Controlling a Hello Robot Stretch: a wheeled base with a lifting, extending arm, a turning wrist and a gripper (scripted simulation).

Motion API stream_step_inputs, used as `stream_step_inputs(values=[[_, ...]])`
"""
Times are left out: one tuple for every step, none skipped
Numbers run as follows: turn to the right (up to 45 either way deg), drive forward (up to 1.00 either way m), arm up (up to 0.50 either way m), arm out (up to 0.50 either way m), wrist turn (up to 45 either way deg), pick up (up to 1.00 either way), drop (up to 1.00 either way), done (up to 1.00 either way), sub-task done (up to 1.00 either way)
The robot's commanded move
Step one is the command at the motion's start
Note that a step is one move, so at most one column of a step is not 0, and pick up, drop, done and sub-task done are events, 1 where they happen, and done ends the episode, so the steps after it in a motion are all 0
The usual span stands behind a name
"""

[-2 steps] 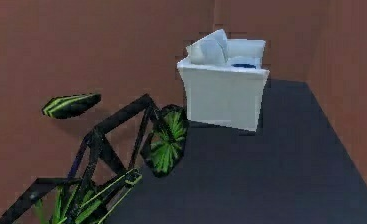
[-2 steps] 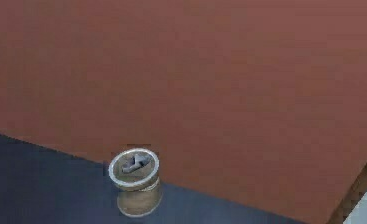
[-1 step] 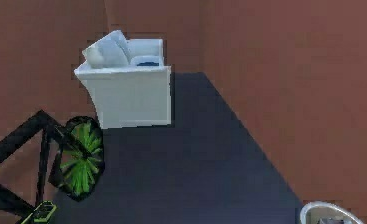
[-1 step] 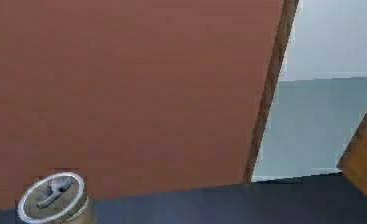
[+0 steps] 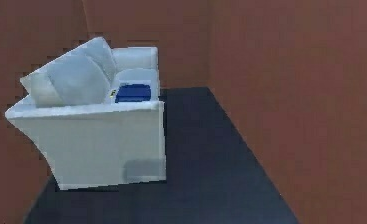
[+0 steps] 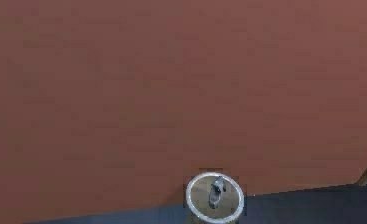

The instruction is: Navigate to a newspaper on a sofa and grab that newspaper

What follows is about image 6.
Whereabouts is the crumpled grey item in bin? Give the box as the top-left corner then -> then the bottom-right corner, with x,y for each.
207,175 -> 228,210

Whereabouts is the round silver bin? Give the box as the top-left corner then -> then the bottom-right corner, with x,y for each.
185,171 -> 245,224

